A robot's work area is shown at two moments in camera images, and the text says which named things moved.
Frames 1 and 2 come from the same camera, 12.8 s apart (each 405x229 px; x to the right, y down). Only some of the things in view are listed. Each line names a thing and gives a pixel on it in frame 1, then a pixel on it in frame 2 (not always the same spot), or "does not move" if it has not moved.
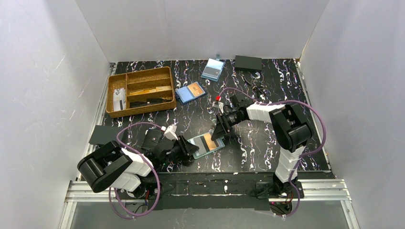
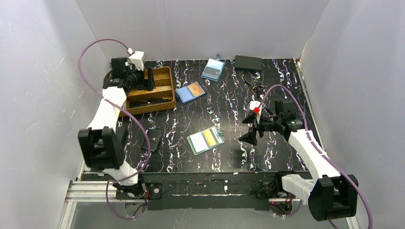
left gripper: [182, 146] → [149, 79]
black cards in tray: [149, 101] does not move
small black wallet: [151, 139] does not move
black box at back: [248, 63] does not move
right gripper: [225, 122] → [257, 125]
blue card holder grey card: [213, 68] does not move
